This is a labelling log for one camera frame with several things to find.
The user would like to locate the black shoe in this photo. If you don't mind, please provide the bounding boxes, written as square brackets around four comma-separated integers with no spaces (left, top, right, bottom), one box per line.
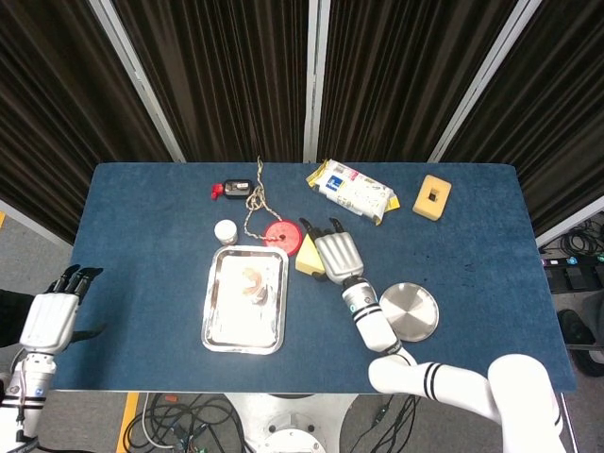
[556,309,596,348]

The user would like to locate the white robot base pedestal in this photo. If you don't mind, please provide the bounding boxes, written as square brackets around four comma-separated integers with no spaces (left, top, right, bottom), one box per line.
[226,394,360,453]

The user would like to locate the small white jar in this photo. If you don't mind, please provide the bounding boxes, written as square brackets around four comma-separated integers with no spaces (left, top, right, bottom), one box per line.
[213,220,239,246]

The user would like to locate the coiled black cables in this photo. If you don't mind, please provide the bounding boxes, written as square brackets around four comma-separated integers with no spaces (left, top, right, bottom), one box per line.
[559,216,604,259]

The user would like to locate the tangled floor cable bundle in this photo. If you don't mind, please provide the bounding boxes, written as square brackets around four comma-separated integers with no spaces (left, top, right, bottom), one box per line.
[125,394,251,453]

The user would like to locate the long black floor cable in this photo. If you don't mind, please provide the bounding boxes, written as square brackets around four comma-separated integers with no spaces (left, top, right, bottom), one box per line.
[362,394,426,453]

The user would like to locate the yellow sponge block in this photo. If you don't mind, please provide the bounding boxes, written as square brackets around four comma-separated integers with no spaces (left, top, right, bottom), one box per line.
[294,233,327,277]

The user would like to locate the white partition frame post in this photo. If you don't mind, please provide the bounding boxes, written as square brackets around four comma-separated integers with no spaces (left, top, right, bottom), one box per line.
[427,0,542,164]
[302,0,331,164]
[89,0,186,164]

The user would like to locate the person in black clothing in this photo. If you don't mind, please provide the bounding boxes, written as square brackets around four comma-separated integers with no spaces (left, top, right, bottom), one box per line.
[0,288,37,350]

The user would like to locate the dark brown pleated curtain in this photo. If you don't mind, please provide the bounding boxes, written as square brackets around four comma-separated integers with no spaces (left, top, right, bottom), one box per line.
[316,0,520,164]
[0,0,174,244]
[443,0,604,235]
[112,0,312,164]

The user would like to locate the blue table cloth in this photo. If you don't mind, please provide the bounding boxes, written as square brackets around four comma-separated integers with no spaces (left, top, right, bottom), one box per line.
[49,162,578,395]

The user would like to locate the rectangular stainless steel tray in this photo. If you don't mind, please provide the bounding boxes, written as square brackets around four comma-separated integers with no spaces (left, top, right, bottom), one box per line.
[201,243,290,355]

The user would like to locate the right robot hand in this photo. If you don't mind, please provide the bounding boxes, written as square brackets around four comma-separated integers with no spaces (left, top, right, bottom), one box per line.
[298,216,367,286]

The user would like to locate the red disc with hole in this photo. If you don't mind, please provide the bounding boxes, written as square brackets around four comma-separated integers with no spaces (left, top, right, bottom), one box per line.
[262,219,305,258]

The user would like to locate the round metal lid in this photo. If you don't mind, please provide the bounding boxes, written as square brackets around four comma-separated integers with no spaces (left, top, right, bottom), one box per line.
[378,281,441,343]

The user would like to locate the black device with red cap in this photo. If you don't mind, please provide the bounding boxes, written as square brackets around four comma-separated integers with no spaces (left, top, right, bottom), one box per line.
[210,178,255,202]

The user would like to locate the white and yellow wipes packet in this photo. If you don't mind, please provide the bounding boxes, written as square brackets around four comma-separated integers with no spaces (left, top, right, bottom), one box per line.
[305,159,402,227]

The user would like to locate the yellow block with hole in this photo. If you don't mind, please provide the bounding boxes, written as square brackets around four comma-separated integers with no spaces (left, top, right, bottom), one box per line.
[411,174,453,222]

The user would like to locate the white partition frame rail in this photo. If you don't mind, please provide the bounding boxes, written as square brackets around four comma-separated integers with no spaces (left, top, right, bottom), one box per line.
[537,193,604,244]
[0,197,75,249]

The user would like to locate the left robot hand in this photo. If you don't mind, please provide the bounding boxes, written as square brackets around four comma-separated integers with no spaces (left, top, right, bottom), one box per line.
[19,263,108,355]

